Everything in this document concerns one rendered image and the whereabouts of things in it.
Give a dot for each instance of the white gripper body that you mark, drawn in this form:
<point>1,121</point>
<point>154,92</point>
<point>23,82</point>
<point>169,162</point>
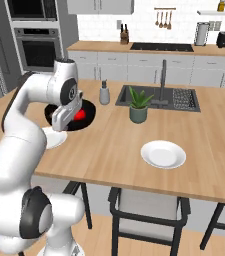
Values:
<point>63,116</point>

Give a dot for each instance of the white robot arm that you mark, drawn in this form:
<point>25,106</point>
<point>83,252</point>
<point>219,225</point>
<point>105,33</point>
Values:
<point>17,156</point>

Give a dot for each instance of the red tomato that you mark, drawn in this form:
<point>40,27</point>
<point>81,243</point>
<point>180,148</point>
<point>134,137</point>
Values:
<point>80,115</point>

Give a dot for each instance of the white bowl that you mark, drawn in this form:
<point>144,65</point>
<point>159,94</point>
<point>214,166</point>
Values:
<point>163,154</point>

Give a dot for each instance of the white plate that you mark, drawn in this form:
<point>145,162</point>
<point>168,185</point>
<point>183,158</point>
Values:
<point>55,138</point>

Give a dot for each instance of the black plate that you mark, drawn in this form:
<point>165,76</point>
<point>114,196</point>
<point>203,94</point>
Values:
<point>88,115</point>

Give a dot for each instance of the grey soap dispenser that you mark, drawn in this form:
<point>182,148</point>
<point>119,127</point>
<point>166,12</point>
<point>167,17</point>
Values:
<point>104,94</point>

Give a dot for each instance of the dark sink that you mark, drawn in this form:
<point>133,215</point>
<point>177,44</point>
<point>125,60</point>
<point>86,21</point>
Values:
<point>127,96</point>

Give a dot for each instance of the steel oven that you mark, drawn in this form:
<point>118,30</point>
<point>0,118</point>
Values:
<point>39,50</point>

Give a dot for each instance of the green plant in grey pot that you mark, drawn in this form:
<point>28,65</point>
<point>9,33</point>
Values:
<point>138,108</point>

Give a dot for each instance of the black stool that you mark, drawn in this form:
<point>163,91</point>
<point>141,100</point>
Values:
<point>224,223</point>
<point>84,203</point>

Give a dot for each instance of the wooden knife block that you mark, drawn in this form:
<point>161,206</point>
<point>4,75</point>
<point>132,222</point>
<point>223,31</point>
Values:
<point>124,36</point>

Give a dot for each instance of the dark grey tap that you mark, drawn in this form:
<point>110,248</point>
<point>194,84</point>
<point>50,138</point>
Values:
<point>163,83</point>

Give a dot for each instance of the black microwave oven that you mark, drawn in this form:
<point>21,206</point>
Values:
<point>32,8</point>

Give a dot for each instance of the black hob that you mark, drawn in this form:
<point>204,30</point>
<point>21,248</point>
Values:
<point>161,47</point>

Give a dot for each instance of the dark drying rack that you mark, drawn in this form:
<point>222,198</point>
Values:
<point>184,99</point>

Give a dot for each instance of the black chair with white seat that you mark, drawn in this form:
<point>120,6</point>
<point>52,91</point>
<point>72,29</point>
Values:
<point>147,213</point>

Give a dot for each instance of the grey base cupboards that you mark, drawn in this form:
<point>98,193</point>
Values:
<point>184,68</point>

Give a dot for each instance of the hanging wooden spoon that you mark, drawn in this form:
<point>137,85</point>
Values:
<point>157,20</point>
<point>161,21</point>
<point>165,22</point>

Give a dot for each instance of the hanging wooden spatula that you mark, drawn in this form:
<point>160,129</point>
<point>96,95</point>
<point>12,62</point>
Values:
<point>169,23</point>

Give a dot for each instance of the yellow bottle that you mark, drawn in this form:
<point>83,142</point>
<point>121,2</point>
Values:
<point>221,6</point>

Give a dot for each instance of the grey wall socket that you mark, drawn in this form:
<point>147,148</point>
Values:
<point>118,24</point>
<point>215,25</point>

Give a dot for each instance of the grey wall cupboards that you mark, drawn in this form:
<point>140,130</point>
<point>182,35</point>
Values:
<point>99,6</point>

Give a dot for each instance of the wooden utensil rail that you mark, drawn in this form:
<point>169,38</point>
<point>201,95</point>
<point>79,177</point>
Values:
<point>165,8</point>

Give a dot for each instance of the white wall shelf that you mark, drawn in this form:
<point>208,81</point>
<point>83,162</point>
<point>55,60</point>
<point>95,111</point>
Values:
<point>217,12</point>

